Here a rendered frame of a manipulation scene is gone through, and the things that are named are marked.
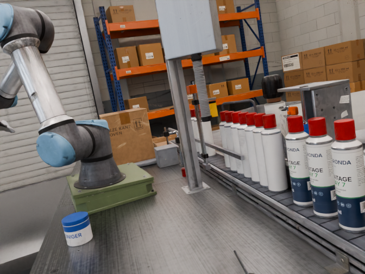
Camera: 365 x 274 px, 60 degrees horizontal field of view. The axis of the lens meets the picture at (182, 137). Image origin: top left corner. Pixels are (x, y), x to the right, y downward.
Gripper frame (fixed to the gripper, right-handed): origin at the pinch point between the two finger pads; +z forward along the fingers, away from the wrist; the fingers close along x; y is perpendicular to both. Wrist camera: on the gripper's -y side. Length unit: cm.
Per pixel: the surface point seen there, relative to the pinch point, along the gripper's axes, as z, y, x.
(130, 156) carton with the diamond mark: 28, -23, -49
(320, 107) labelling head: -52, -90, -91
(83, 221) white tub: -33, -75, -30
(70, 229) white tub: -33, -76, -26
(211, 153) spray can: 7, -56, -79
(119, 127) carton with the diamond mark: 17, -12, -51
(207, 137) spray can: 2, -51, -81
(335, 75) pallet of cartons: 206, 56, -324
